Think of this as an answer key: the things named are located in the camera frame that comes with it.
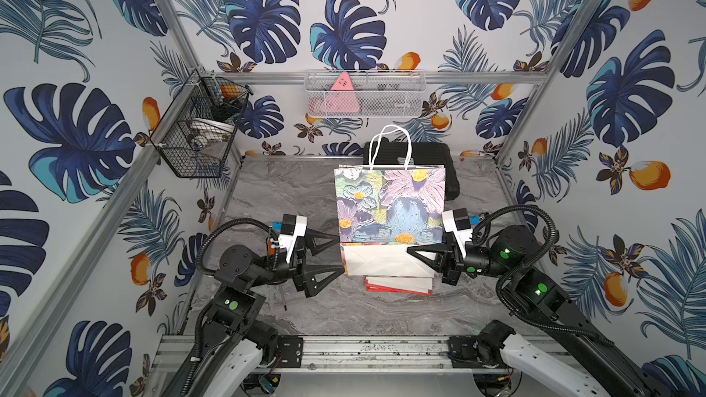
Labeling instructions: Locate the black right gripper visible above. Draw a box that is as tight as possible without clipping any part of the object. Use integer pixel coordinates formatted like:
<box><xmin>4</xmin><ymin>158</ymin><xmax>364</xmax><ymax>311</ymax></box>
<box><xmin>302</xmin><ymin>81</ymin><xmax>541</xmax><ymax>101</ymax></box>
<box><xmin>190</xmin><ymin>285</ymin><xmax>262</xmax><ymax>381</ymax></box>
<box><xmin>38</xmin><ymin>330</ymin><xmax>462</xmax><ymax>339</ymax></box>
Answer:
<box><xmin>409</xmin><ymin>230</ymin><xmax>516</xmax><ymax>289</ymax></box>

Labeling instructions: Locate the white happy paper bag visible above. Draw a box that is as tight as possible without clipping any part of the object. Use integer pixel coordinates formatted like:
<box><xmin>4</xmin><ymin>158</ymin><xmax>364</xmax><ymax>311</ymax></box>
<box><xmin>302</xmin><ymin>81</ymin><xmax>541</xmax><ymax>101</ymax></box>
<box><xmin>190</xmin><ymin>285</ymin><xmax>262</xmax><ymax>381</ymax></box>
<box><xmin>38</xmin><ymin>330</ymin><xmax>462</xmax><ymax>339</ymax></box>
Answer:
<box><xmin>365</xmin><ymin>277</ymin><xmax>433</xmax><ymax>294</ymax></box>

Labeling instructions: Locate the floral paper bag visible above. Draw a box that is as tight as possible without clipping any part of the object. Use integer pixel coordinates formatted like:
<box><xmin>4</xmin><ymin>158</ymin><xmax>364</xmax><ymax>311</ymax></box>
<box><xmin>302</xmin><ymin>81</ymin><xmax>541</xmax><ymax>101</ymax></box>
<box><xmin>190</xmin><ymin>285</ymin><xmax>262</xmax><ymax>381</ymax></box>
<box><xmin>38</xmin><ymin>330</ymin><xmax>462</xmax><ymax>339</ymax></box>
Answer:
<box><xmin>334</xmin><ymin>124</ymin><xmax>446</xmax><ymax>278</ymax></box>

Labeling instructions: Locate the red paper bag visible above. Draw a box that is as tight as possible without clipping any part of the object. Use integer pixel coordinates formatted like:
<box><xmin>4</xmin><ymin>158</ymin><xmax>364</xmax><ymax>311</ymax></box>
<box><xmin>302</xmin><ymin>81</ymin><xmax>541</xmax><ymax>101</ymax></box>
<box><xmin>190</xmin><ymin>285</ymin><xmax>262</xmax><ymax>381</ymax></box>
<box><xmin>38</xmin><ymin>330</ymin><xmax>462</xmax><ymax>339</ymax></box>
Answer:
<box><xmin>365</xmin><ymin>284</ymin><xmax>432</xmax><ymax>297</ymax></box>

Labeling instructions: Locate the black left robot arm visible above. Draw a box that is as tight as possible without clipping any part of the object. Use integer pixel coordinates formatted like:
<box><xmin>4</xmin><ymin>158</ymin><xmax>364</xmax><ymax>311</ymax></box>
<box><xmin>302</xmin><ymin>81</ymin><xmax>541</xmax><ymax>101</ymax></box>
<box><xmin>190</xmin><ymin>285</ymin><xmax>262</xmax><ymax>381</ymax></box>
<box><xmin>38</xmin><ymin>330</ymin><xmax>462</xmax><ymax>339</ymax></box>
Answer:
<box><xmin>163</xmin><ymin>214</ymin><xmax>345</xmax><ymax>396</ymax></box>

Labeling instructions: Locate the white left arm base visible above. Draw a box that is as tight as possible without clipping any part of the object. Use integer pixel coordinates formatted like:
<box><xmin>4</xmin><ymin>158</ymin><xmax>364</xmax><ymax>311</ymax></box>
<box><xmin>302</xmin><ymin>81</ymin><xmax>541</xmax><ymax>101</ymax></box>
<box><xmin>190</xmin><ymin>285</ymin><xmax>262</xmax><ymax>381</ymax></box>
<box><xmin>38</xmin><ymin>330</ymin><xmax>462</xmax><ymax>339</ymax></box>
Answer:
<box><xmin>202</xmin><ymin>321</ymin><xmax>279</xmax><ymax>396</ymax></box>

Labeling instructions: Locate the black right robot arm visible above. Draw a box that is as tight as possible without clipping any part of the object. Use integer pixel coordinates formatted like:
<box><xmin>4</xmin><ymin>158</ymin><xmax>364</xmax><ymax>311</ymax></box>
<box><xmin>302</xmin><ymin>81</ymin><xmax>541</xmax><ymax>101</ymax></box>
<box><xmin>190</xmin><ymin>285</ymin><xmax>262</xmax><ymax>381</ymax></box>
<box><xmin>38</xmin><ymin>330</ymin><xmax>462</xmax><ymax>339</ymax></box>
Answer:
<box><xmin>406</xmin><ymin>205</ymin><xmax>672</xmax><ymax>396</ymax></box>

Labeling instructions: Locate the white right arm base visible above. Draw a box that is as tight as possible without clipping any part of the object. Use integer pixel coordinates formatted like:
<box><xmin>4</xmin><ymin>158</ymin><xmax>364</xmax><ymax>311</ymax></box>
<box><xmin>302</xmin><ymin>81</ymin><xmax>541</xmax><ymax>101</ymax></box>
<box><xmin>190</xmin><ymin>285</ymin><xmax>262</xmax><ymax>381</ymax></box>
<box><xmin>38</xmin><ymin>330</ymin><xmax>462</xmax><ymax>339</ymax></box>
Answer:
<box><xmin>476</xmin><ymin>320</ymin><xmax>609</xmax><ymax>397</ymax></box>

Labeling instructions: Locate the black tool case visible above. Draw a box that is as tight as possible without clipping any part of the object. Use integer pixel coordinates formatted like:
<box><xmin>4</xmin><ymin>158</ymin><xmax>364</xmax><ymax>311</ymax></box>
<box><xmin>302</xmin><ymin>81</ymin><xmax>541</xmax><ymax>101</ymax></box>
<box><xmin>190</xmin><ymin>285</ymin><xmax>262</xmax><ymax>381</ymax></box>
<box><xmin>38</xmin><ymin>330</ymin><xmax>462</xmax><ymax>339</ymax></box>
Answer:
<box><xmin>375</xmin><ymin>138</ymin><xmax>461</xmax><ymax>200</ymax></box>

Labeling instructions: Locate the pink triangle item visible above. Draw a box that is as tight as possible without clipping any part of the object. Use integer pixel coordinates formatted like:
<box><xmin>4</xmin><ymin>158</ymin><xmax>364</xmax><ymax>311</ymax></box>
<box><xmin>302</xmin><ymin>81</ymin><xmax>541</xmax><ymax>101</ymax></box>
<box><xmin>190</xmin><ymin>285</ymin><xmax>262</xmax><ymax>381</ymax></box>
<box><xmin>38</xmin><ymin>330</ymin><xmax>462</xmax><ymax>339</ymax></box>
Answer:
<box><xmin>318</xmin><ymin>72</ymin><xmax>361</xmax><ymax>116</ymax></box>

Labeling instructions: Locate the aluminium linear rail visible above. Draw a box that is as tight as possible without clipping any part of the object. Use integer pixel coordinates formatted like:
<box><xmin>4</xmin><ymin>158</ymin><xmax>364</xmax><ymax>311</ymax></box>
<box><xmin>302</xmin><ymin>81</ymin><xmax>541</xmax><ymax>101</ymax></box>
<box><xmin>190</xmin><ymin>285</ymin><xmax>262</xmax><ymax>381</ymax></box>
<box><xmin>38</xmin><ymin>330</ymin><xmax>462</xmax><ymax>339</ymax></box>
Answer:
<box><xmin>148</xmin><ymin>333</ymin><xmax>575</xmax><ymax>373</ymax></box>

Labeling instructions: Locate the white mesh wall shelf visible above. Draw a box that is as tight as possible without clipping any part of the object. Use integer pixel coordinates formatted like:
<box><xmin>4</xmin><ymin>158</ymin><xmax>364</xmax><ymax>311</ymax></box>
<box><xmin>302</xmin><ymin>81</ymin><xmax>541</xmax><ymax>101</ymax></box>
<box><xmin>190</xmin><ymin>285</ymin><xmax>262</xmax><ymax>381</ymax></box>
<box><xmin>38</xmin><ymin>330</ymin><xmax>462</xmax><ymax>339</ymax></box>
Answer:
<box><xmin>303</xmin><ymin>70</ymin><xmax>427</xmax><ymax>118</ymax></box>

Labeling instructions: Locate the black wire basket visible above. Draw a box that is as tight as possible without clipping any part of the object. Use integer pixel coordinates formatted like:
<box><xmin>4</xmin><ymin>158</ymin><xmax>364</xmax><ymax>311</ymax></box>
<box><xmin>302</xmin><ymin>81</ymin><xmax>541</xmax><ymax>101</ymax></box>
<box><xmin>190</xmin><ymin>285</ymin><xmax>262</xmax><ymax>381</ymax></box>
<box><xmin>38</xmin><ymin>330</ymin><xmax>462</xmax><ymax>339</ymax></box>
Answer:
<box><xmin>149</xmin><ymin>70</ymin><xmax>253</xmax><ymax>179</ymax></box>

